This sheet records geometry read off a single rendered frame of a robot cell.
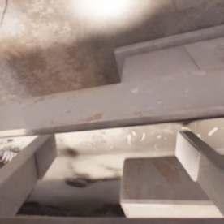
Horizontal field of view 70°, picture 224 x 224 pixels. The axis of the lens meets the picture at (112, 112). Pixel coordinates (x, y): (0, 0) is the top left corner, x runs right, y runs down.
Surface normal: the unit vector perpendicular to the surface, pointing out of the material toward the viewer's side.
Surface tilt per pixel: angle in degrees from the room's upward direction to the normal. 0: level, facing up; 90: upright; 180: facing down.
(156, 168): 90
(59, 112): 90
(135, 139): 0
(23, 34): 0
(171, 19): 0
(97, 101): 90
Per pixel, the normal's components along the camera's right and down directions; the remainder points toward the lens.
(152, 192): -0.24, -0.77
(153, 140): -0.12, 0.63
